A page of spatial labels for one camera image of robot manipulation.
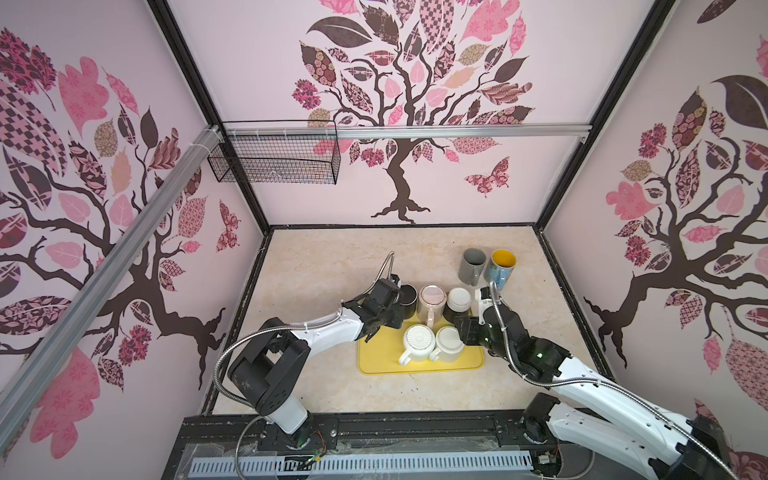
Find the black wire basket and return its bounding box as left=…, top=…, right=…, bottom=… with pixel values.
left=208, top=120, right=341, bottom=185

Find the blue mug yellow inside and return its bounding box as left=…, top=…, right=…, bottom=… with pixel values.
left=484, top=249, right=517, bottom=291

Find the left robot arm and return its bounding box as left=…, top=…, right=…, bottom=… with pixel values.
left=226, top=274, right=405, bottom=444

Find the pink beige mug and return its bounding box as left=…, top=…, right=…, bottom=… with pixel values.
left=417, top=285, right=447, bottom=329

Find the left metal conduit cable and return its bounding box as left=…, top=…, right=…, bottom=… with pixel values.
left=213, top=250, right=397, bottom=480

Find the white slotted cable duct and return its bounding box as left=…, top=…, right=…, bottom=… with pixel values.
left=187, top=451, right=533, bottom=479

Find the aluminium rail back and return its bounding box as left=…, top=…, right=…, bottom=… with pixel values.
left=225, top=122, right=592, bottom=140

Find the aluminium rail left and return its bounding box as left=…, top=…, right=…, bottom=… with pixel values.
left=1, top=125, right=223, bottom=448

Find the yellow plastic tray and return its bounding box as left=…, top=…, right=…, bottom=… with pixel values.
left=358, top=311, right=486, bottom=376

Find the grey mug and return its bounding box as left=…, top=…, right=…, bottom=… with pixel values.
left=458, top=248, right=487, bottom=287

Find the black white mug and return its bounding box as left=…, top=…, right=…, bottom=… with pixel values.
left=443, top=287, right=472, bottom=329

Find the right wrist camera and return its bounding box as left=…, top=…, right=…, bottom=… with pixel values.
left=473, top=286, right=493, bottom=319

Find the cream white mug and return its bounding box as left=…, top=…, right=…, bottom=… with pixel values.
left=428, top=326, right=464, bottom=363

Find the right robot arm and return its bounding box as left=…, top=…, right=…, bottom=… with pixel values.
left=449, top=300, right=736, bottom=479

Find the aluminium rail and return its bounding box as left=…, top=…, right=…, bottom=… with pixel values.
left=1, top=125, right=223, bottom=448
left=225, top=122, right=592, bottom=140

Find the white ribbed mug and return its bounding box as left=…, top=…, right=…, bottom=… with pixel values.
left=398, top=324, right=435, bottom=366

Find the black base frame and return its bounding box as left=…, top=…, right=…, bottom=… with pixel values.
left=160, top=407, right=682, bottom=480

